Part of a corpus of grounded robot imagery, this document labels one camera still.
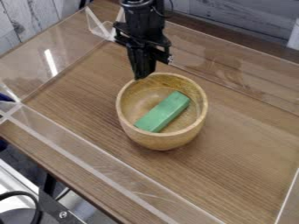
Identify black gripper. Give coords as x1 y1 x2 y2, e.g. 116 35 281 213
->
113 1 172 80

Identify green rectangular block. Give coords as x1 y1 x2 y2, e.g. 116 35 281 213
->
134 91 190 133

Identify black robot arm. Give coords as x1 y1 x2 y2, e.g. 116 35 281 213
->
113 0 172 80

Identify brown wooden bowl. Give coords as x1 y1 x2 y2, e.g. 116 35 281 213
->
116 73 208 151

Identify black table leg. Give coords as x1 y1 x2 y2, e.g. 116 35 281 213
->
42 174 57 196

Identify clear acrylic corner bracket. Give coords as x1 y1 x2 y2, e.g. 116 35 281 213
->
85 7 116 41

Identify clear acrylic enclosure wall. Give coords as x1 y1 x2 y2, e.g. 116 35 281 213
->
0 9 299 224

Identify black cable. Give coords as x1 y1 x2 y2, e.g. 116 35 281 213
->
0 190 43 224

